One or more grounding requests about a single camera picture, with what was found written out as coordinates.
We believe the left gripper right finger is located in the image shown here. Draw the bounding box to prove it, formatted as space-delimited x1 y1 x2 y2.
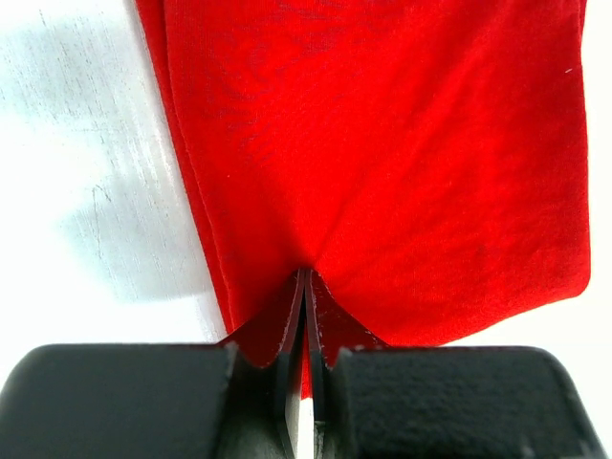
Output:
305 271 605 458

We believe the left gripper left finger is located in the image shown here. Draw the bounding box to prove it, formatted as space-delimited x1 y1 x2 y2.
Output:
1 272 304 458

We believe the red t shirt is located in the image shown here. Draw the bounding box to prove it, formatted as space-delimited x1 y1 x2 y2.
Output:
133 0 592 401

